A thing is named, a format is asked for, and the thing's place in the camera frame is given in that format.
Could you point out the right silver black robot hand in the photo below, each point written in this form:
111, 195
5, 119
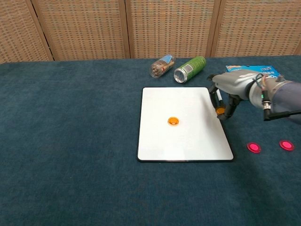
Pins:
232, 82

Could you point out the yellow round magnet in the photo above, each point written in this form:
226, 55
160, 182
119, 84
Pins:
220, 110
173, 121

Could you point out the pink round magnet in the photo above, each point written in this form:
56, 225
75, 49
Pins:
286, 145
254, 147

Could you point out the white marker black cap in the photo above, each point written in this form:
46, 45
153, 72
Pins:
219, 95

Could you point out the blue chocolate chip cookie box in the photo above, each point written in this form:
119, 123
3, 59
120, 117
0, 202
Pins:
265, 68

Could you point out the green drink can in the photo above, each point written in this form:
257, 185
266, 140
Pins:
190, 68

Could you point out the clear plastic snack jar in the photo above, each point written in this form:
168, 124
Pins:
161, 67

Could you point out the white magnetic whiteboard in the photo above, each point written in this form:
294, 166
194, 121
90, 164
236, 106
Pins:
183, 141

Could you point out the woven bamboo folding screen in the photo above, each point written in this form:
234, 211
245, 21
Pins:
164, 28

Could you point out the blue felt table cloth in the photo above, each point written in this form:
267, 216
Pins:
70, 141

